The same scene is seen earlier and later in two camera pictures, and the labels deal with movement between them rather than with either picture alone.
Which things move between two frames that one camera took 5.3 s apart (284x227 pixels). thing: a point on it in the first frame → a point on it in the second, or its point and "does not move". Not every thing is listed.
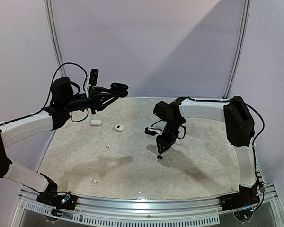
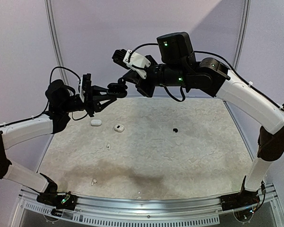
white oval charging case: x=96 y=122 does not move
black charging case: x=119 y=90 does not move
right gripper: x=168 y=135 → x=144 y=84
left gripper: x=95 y=100 does not move
